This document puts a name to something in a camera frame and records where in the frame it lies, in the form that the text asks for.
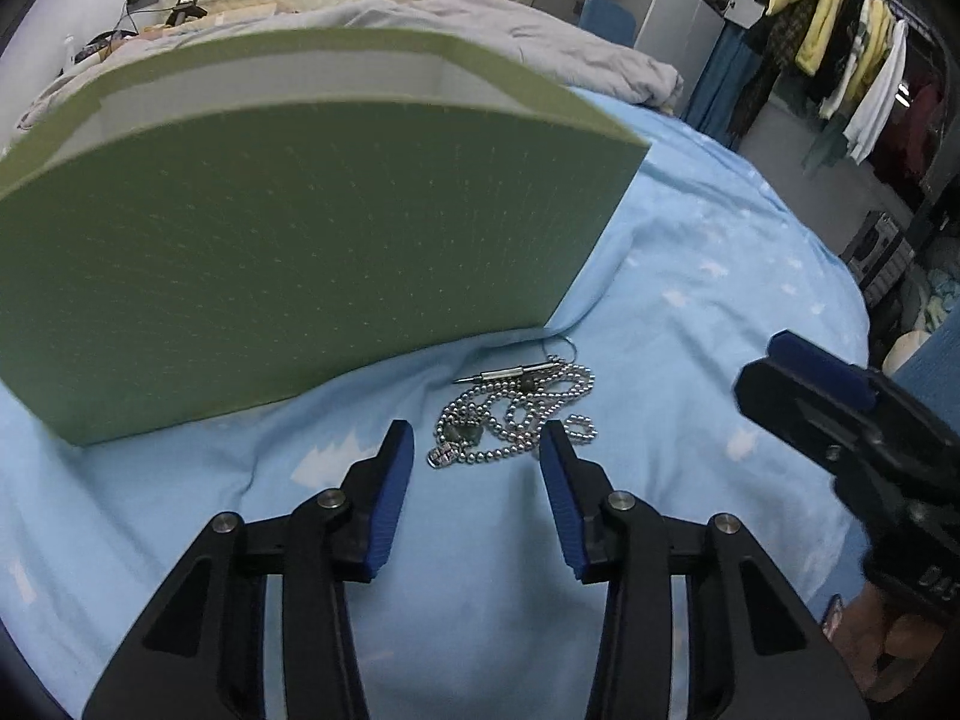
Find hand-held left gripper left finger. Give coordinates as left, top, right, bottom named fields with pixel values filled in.
left=82, top=420, right=415, bottom=720

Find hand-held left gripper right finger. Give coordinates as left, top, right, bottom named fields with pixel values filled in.
left=540, top=420, right=871, bottom=720

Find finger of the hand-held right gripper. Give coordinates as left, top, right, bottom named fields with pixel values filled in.
left=733, top=358, right=895, bottom=482
left=766, top=330, right=960, bottom=458

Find silver ball chain necklace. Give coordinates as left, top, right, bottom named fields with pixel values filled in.
left=427, top=356, right=601, bottom=471

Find green cardboard box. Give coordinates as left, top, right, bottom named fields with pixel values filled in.
left=0, top=26, right=650, bottom=449

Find person's right hand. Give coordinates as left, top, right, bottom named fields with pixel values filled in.
left=844, top=581, right=955, bottom=700

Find dark ribbed suitcase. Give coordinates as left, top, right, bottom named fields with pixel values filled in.
left=841, top=210, right=917, bottom=308

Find small silver screwdriver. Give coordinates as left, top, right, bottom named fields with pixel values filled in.
left=454, top=336, right=580, bottom=385

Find blue star print bedsheet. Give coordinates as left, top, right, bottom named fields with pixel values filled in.
left=0, top=86, right=875, bottom=720

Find dark red hanging garment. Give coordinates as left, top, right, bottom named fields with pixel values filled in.
left=874, top=82, right=946, bottom=188

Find white hanging shirt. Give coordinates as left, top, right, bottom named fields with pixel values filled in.
left=844, top=15, right=910, bottom=164

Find blue curtain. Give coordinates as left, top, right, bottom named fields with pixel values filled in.
left=686, top=22, right=762, bottom=147

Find dark patterned hanging garment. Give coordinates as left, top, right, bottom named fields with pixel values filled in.
left=724, top=0, right=815, bottom=145

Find yellow hanging jacket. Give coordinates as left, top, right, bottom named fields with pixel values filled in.
left=765, top=0, right=871, bottom=76

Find grey duvet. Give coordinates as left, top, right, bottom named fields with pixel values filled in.
left=15, top=0, right=685, bottom=117

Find blue chair back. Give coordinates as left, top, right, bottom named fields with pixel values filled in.
left=581, top=0, right=637, bottom=46

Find black cables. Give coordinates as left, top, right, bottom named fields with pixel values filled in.
left=75, top=30, right=122, bottom=62

